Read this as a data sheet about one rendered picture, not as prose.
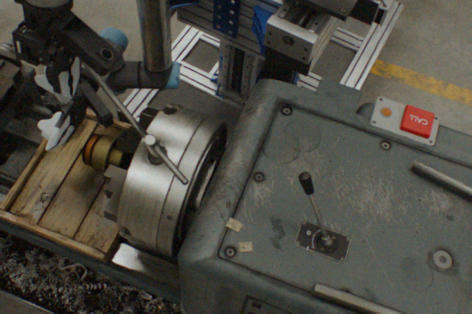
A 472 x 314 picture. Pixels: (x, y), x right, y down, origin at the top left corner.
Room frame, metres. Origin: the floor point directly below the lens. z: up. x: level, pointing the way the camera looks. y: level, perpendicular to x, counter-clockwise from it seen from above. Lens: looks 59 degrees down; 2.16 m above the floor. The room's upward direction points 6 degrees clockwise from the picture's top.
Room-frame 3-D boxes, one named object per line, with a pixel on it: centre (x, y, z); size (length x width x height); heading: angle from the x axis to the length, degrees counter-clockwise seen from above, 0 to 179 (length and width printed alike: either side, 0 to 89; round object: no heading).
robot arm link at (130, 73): (0.86, 0.32, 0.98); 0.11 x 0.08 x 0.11; 96
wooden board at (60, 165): (0.59, 0.36, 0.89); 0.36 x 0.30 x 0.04; 164
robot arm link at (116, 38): (0.86, 0.34, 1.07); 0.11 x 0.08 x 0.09; 164
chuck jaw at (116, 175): (0.46, 0.22, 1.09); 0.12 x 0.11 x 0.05; 164
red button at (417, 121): (0.62, -0.37, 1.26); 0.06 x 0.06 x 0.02; 74
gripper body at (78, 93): (0.71, 0.39, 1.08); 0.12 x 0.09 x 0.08; 164
